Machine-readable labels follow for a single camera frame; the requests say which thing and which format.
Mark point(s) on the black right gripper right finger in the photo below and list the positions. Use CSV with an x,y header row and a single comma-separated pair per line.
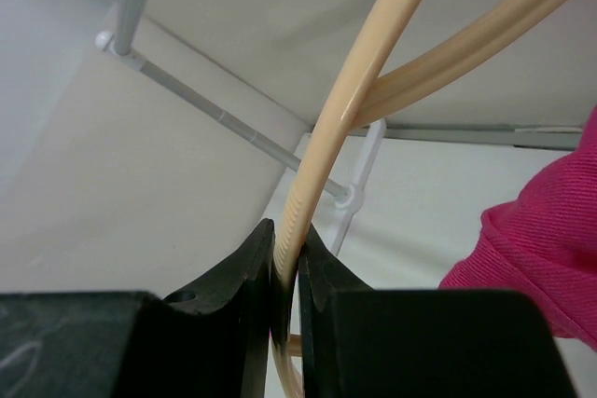
x,y
361,342

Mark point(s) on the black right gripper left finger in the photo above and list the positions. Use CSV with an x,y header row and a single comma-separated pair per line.
x,y
207,339

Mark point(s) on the pink trousers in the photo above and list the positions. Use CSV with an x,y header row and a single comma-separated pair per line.
x,y
543,244

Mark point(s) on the beige wooden hanger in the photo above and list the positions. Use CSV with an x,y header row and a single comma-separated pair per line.
x,y
361,95

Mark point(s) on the white clothes rack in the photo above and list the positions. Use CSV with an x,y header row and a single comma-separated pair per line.
x,y
348,199

